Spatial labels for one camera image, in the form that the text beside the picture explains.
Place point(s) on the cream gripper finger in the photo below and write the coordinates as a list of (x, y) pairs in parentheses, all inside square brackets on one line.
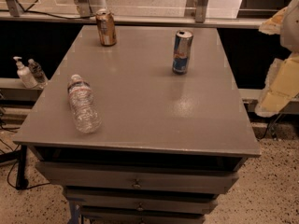
[(281, 85), (272, 26)]

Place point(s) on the red bull can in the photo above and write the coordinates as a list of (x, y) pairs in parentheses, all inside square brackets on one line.
[(182, 51)]

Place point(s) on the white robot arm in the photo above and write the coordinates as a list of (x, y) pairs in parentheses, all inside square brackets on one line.
[(289, 37)]

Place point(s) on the gold soda can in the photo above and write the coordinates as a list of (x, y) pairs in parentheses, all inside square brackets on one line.
[(106, 27)]

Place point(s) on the clear plastic water bottle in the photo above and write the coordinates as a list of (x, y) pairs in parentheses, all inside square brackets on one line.
[(80, 98)]

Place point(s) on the small bottle on shelf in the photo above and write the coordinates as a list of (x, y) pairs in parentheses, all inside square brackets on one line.
[(37, 72)]

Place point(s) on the white pump dispenser bottle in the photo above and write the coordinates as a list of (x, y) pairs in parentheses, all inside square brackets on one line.
[(25, 74)]

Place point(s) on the grey drawer cabinet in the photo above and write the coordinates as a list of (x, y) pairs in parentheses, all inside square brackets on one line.
[(150, 117)]

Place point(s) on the middle drawer with knob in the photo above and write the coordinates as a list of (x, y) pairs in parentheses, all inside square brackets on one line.
[(189, 203)]

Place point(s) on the drawer with knob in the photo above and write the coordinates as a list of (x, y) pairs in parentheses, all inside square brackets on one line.
[(137, 178), (189, 203), (140, 217)]

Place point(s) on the top drawer with knob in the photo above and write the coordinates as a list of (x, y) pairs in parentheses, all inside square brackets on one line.
[(137, 178)]

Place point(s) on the bottom drawer with knob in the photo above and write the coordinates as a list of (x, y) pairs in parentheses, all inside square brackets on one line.
[(140, 217)]

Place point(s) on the black metal stand leg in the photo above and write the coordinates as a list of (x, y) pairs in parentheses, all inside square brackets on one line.
[(21, 181)]

